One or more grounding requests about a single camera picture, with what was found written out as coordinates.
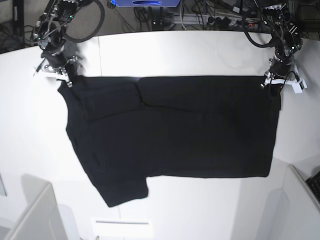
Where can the black T-shirt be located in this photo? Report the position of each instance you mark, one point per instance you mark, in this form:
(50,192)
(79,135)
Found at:
(124,130)

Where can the white partition panel left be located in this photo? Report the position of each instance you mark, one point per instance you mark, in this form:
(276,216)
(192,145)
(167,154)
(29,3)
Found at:
(41,218)

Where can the white partition panel right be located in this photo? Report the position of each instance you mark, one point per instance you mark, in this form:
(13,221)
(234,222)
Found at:
(291,212)

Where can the blue box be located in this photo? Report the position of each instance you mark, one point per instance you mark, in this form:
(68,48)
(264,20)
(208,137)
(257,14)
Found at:
(145,3)

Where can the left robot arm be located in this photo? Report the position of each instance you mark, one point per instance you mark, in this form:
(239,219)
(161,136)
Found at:
(285,39)

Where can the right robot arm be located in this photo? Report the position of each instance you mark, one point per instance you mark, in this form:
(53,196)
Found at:
(50,35)

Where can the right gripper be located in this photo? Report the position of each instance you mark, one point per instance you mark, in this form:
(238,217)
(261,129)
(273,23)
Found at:
(55,64)

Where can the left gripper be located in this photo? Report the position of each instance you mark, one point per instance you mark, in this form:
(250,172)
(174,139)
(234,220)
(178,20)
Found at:
(284,70)

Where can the black keyboard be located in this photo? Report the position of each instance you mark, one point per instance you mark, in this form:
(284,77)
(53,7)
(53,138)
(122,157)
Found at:
(314,185)

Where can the white power strip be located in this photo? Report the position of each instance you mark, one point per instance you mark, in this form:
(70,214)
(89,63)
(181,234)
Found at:
(207,21)

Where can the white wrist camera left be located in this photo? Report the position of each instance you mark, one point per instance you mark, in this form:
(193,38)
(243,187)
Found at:
(298,86)

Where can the white partition panel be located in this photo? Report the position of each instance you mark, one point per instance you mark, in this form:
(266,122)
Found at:
(291,212)
(41,218)

